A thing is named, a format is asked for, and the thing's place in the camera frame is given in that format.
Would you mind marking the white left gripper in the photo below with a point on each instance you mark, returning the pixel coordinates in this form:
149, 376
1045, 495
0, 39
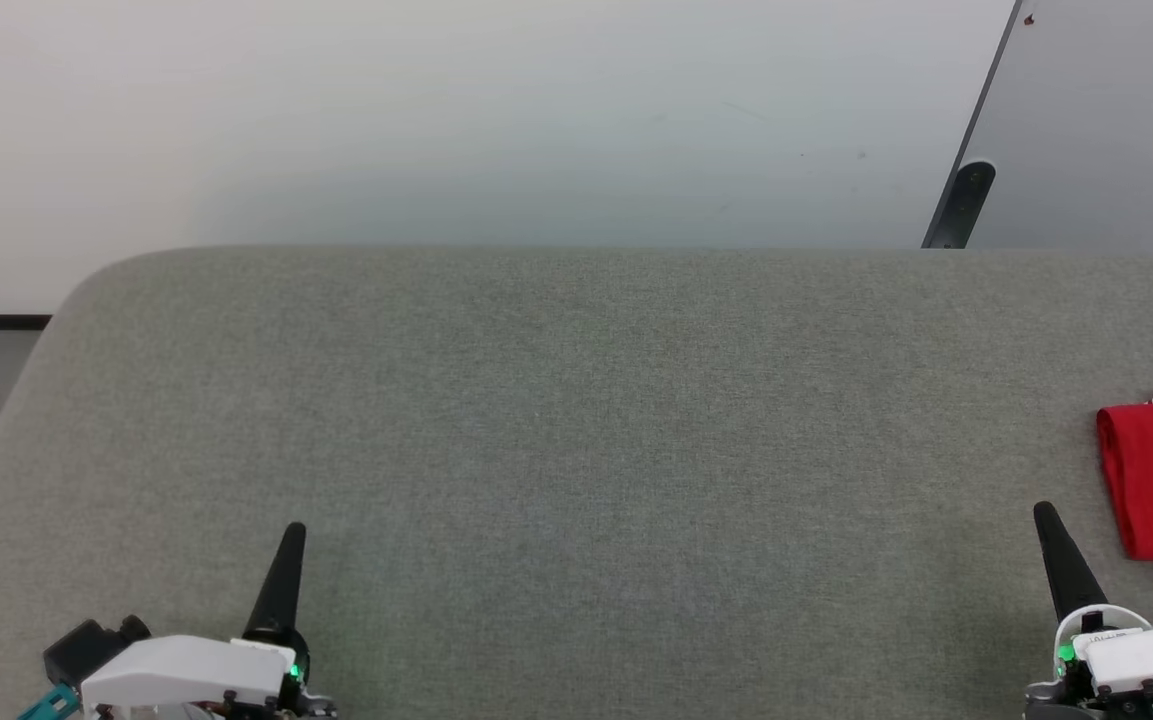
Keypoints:
186, 675

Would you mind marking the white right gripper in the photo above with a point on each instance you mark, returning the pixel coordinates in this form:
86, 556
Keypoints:
1136, 655

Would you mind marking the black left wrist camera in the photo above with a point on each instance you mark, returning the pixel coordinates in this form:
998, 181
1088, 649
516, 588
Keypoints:
86, 648

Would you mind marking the oval metal bracket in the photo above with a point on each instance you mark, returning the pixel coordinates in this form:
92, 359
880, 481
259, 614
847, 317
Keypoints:
969, 200

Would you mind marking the grey metal post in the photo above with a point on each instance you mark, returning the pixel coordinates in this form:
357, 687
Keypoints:
976, 110

